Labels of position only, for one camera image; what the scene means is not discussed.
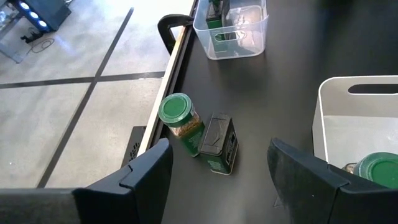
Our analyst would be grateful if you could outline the green-lidded glass spice jar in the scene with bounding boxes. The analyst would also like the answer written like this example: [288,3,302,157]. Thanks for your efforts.
[341,151,398,190]
[157,92,206,158]

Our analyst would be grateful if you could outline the clear plastic bin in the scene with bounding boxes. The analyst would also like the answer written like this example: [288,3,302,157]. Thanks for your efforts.
[192,0,269,60]

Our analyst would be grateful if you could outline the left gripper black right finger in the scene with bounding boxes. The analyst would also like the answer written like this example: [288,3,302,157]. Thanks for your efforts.
[266,138,398,224]

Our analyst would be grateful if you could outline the white plastic bin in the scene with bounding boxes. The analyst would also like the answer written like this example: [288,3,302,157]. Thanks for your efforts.
[312,75,398,190]

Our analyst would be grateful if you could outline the black cable with plug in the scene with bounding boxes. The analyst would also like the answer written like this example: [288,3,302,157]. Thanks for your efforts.
[20,27,55,54]

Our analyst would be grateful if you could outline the dark green black pepper tin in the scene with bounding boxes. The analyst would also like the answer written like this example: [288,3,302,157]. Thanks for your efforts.
[197,112,239,175]
[205,0,231,54]

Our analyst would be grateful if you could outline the wooden table frame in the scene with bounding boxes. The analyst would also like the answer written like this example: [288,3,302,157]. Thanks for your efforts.
[136,0,200,158]

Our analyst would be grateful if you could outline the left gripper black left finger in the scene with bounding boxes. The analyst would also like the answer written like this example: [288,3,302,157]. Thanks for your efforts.
[71,138,174,224]

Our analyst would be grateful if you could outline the black case with blue lights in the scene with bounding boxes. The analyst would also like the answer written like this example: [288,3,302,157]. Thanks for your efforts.
[9,0,72,32]

